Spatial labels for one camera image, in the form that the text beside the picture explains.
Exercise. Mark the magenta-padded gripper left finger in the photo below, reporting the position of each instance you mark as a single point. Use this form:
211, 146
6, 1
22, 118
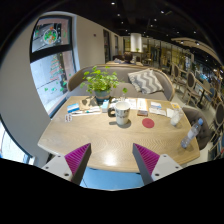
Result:
77, 159

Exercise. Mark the person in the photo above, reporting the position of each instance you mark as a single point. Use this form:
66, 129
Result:
127, 58

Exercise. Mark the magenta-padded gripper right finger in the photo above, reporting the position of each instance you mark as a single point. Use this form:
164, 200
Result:
146, 159

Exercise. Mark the flat round red coaster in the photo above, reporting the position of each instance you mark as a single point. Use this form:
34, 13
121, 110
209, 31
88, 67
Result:
148, 123

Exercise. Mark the light blue tissue pack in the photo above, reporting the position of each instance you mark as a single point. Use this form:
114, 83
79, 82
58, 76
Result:
105, 106

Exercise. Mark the grey white chevron pillow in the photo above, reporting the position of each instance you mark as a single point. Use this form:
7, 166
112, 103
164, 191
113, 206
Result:
145, 81

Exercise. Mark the grey curved sofa bench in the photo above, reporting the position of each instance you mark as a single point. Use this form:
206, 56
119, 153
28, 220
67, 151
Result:
121, 71

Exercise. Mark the clear blue-capped water bottle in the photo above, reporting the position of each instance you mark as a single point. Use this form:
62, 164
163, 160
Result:
191, 134

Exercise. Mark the grey tufted armchair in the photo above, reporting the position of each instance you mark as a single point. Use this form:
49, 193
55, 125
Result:
196, 116

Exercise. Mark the yellow leaflet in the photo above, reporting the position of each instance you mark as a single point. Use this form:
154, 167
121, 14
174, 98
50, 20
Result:
175, 106

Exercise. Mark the white printed mug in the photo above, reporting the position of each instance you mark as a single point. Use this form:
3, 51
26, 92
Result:
122, 113

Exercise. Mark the white tissue box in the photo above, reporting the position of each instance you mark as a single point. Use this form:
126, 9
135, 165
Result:
142, 104

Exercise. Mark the small blue white box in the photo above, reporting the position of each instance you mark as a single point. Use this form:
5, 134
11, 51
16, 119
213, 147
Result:
73, 108

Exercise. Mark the large window with stickers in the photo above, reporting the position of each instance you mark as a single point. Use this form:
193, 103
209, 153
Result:
50, 36

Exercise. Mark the brown kraft board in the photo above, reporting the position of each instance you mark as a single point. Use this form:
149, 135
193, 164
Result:
87, 103

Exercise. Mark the white printed leaflet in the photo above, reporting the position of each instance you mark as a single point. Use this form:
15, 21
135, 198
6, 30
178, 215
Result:
131, 103

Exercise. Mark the white round column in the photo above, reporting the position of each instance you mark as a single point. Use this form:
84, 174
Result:
136, 42

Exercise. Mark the group of ceiling lights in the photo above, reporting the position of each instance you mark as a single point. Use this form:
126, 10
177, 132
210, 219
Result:
112, 3

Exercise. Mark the white papers with pen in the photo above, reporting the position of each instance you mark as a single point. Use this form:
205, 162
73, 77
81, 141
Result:
86, 112

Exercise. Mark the green potted plant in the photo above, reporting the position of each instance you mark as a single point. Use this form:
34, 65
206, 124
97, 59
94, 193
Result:
100, 81

